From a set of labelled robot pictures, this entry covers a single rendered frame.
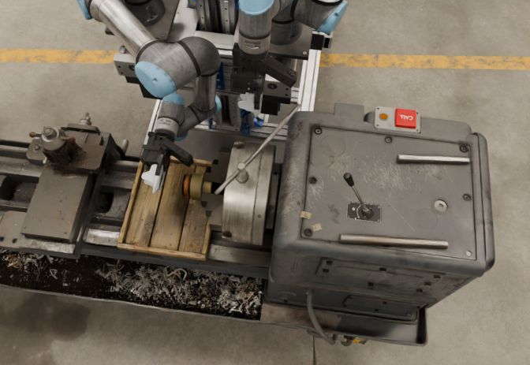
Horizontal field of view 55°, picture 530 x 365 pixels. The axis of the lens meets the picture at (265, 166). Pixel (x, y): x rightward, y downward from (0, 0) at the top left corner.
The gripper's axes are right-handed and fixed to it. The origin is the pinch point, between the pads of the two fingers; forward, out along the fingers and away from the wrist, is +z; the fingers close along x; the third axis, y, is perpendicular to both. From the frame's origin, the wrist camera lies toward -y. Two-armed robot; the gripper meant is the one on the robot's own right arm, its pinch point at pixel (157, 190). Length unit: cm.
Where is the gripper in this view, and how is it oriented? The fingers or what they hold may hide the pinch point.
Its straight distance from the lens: 162.6
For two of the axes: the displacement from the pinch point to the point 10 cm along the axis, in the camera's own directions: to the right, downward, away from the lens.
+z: -1.3, 8.8, -4.5
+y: -9.9, -1.2, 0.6
